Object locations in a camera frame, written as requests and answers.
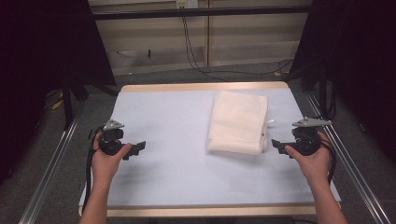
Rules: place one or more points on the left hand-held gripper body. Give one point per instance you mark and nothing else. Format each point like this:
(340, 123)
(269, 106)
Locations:
(112, 146)

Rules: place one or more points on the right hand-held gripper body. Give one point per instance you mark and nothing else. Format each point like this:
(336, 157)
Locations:
(306, 141)

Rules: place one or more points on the white towel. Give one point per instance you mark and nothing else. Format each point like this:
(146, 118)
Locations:
(238, 123)

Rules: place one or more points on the person's left hand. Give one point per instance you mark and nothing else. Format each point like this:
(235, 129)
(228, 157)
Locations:
(104, 166)

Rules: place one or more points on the person's right hand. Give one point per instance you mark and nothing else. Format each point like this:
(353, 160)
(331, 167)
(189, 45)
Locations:
(316, 168)

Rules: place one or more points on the light blue table mat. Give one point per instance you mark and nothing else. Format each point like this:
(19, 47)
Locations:
(168, 124)

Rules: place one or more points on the black stand leg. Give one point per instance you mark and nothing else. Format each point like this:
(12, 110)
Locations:
(67, 105)

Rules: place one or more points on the yellow floor object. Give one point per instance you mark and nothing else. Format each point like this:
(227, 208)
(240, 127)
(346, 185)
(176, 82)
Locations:
(57, 104)

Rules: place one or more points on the wooden table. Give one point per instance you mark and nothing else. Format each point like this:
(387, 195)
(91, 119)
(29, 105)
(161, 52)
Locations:
(202, 86)

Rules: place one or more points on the black curtain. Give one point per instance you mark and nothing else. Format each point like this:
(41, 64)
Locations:
(358, 46)
(37, 46)

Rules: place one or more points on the black horizontal bar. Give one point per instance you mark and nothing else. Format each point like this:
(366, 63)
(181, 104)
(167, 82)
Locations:
(202, 12)

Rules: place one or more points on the white power outlet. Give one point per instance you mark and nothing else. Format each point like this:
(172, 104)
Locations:
(187, 3)

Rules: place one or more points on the black stand post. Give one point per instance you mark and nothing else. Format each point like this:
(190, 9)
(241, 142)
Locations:
(322, 93)

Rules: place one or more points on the metal floor rail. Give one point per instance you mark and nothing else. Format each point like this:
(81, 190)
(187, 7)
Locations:
(358, 174)
(46, 177)

